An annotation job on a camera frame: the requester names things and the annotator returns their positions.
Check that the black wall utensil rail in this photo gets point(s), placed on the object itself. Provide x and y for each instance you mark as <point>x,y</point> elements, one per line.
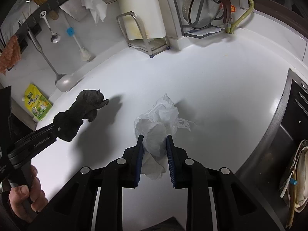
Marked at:
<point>71,7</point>

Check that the dark grey rag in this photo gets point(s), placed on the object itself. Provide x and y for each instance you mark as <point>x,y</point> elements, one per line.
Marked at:
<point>86,106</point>

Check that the glass pot lid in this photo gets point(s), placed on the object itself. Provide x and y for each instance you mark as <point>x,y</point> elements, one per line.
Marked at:
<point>200,14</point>

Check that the left hand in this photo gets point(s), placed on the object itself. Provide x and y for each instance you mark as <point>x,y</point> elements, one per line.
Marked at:
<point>20,194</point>

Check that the metal cutting board rack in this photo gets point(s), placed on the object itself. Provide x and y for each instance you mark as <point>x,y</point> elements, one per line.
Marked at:
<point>151,47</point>

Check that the orange hanging cloth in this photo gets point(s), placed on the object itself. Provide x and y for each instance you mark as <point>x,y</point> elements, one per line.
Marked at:
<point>10,55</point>

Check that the metal dish rack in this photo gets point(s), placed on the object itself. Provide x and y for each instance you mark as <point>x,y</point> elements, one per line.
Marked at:
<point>216,26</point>

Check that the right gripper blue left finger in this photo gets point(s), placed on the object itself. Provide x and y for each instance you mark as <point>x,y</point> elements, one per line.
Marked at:
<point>139,157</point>

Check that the white cutting board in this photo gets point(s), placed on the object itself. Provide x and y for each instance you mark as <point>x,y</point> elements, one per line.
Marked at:
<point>148,11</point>

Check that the white dishes in sink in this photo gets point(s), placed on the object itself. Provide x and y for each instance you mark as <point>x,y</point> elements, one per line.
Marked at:
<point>294,189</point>

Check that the yellow green seasoning pouch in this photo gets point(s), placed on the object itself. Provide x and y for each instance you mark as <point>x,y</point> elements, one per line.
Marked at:
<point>36,103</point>

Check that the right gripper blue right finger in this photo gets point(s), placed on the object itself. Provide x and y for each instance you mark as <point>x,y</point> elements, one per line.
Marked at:
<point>171,158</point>

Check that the stainless steel sink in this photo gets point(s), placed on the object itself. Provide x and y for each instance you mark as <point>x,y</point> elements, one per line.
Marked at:
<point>269,165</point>

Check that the blue white bottle brush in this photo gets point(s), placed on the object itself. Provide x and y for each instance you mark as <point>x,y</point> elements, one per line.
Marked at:
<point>85,55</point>

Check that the metal ladle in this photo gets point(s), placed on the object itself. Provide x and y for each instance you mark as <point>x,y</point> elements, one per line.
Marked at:
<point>63,81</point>

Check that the clear plastic bag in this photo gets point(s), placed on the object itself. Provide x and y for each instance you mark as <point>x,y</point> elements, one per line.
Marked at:
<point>155,125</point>

